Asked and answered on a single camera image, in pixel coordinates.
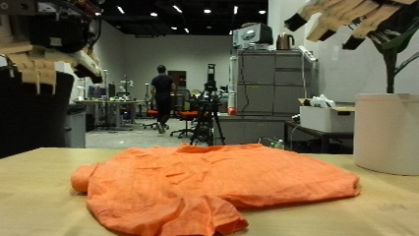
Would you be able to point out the person in dark clothes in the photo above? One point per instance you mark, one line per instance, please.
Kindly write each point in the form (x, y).
(163, 88)

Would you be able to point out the small red object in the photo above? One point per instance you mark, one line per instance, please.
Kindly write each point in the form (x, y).
(232, 111)

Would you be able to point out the grey bin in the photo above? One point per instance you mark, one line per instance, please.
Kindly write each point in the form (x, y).
(76, 128)

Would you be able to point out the tall grey filing cabinet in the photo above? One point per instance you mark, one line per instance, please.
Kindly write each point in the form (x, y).
(271, 85)

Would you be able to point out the orange shirt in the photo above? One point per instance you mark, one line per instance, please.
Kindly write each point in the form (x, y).
(219, 177)

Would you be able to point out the long wooden desk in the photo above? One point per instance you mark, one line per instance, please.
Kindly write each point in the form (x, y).
(110, 102)

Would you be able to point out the brown door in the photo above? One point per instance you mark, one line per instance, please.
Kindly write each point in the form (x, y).
(179, 77)

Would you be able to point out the white round plant pot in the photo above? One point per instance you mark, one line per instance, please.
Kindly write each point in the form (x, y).
(386, 134)

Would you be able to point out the low grey cabinet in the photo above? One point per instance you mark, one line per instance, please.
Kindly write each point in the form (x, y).
(249, 129)

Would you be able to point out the ceiling light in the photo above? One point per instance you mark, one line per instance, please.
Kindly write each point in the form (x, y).
(154, 14)
(208, 11)
(263, 11)
(178, 9)

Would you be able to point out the white power strip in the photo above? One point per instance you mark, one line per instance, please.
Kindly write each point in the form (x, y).
(308, 53)

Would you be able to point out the white cardboard box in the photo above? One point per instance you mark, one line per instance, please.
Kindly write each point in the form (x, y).
(325, 119)

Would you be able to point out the black side table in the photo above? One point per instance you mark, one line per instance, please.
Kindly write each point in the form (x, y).
(321, 135)

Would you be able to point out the black partition panel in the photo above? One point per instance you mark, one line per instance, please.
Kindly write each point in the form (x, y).
(31, 121)

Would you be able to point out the copper electric kettle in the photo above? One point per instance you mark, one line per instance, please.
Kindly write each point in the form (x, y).
(285, 42)

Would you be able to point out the black camera tripod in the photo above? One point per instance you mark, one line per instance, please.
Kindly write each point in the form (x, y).
(211, 111)

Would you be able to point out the white crumpled bag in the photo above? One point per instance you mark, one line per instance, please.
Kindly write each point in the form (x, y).
(323, 102)

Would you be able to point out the green potted plant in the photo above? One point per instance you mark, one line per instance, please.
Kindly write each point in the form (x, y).
(390, 72)

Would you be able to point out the white boxy appliance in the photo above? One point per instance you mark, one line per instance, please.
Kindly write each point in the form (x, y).
(253, 36)

